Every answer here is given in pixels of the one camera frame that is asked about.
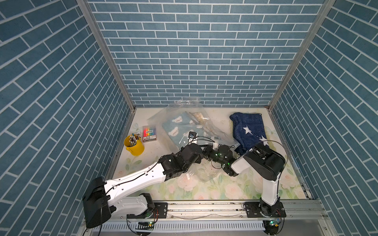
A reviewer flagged aluminium corner post left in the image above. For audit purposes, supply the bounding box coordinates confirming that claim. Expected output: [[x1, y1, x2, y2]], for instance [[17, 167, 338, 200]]
[[77, 0, 135, 113]]

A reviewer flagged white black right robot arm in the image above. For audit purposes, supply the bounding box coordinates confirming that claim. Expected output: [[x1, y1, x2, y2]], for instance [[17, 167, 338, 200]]
[[202, 144, 286, 217]]

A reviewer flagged navy blue star blanket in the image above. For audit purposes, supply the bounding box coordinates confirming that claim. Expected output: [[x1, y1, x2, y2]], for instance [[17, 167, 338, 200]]
[[229, 112, 269, 155]]

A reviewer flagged aluminium corner post right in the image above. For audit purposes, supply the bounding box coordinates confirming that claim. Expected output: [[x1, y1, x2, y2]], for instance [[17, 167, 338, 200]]
[[267, 0, 336, 113]]

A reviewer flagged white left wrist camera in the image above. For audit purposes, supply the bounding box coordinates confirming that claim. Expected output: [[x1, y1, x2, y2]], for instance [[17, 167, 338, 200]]
[[188, 131, 197, 145]]

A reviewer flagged highlighter pen pack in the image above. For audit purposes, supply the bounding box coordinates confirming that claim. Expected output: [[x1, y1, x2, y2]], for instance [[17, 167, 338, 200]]
[[142, 125, 157, 143]]

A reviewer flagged pencils bundle in cup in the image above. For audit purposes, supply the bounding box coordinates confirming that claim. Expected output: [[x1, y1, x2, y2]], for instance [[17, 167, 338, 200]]
[[128, 133, 139, 147]]

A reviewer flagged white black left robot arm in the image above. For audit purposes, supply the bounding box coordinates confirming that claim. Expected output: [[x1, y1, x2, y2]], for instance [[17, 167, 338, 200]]
[[82, 143, 202, 229]]

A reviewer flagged clear plastic vacuum bag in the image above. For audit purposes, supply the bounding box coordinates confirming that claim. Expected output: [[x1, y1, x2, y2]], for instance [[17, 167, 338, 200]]
[[147, 97, 239, 182]]

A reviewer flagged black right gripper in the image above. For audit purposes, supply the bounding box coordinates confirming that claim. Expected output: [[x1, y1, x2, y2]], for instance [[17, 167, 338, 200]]
[[199, 145, 227, 168]]

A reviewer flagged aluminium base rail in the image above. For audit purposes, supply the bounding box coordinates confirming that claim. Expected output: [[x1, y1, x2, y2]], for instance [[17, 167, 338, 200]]
[[78, 200, 337, 236]]

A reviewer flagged light blue bear blanket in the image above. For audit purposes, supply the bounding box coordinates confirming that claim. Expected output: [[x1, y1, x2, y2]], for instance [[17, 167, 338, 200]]
[[161, 111, 225, 149]]

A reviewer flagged aluminium corner post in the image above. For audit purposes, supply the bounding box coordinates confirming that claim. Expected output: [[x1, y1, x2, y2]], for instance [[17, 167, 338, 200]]
[[267, 0, 336, 113], [77, 0, 135, 113]]

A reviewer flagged yellow pen cup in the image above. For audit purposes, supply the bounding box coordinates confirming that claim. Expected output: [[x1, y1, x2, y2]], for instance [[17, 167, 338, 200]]
[[124, 134, 145, 156]]

